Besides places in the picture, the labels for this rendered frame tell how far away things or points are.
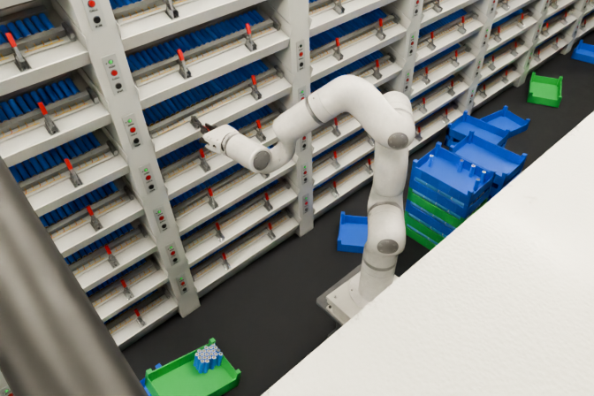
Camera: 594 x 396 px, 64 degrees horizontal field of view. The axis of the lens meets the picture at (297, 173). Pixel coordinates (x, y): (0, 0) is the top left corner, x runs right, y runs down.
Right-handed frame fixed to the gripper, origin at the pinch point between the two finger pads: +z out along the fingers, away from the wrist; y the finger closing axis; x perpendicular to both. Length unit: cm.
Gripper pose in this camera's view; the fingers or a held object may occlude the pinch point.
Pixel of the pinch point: (207, 129)
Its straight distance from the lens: 166.8
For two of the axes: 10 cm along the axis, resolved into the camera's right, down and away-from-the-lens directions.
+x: -1.4, -8.2, -5.6
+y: 7.5, -4.5, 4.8
